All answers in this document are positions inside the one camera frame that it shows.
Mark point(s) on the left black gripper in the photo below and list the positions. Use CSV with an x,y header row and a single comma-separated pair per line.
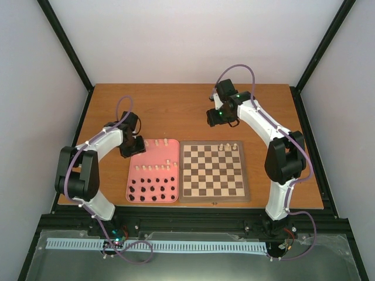
x,y
140,149

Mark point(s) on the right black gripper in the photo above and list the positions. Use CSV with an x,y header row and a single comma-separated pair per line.
x,y
213,120

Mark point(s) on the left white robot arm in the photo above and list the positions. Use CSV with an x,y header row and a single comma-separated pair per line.
x,y
78,177

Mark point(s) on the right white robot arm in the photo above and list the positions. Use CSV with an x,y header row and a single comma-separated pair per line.
x,y
285,159

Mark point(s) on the left circuit board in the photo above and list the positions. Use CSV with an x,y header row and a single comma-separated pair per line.
x,y
120,235

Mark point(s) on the pink plastic tray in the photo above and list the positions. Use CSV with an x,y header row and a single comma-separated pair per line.
x,y
161,192

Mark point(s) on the wooden chessboard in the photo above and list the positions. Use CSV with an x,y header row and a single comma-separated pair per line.
x,y
208,175

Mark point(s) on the black aluminium frame rail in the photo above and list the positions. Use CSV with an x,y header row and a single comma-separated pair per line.
x,y
144,220

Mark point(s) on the light blue cable duct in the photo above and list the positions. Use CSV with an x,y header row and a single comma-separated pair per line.
x,y
255,248

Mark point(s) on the left black frame post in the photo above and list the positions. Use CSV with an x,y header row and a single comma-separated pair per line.
x,y
57,27

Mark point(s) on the black frame post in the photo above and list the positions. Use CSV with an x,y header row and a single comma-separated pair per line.
x,y
328,37
57,27

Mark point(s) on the right black frame post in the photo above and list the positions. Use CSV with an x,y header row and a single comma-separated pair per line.
x,y
328,37

